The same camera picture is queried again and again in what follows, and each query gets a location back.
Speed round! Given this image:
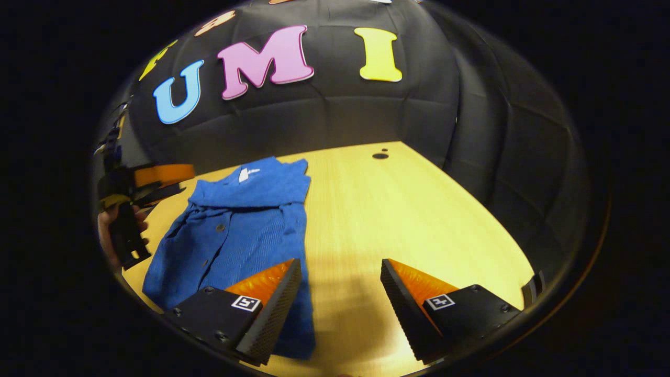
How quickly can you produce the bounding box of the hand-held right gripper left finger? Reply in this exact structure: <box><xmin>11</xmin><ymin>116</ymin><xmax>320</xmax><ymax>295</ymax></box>
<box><xmin>164</xmin><ymin>258</ymin><xmax>303</xmax><ymax>366</ymax></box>

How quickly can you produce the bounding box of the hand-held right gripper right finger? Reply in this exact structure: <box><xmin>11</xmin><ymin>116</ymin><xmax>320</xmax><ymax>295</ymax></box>
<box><xmin>381</xmin><ymin>258</ymin><xmax>522</xmax><ymax>365</ymax></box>

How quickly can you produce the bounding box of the blue jacket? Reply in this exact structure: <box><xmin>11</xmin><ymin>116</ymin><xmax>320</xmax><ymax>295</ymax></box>
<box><xmin>142</xmin><ymin>156</ymin><xmax>316</xmax><ymax>361</ymax></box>

